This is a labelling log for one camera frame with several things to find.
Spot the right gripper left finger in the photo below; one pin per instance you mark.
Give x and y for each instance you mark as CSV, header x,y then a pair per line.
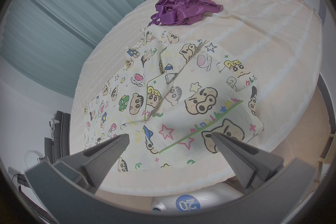
x,y
102,162

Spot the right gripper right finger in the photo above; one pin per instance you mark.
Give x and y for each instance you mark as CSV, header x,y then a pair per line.
x,y
238,162

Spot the white printed pyjama top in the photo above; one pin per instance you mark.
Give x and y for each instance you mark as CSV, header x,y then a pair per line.
x,y
183,102

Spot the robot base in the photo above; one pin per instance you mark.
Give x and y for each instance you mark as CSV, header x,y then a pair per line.
x,y
168,202

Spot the bed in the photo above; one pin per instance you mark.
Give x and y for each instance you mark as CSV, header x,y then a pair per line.
x,y
275,47

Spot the black cabinet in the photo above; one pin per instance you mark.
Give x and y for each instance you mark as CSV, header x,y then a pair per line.
x,y
64,125

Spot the blue-green curtain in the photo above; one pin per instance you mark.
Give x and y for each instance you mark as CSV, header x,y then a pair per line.
x,y
65,13

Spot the purple satin garment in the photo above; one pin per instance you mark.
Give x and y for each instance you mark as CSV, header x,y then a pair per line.
x,y
181,5

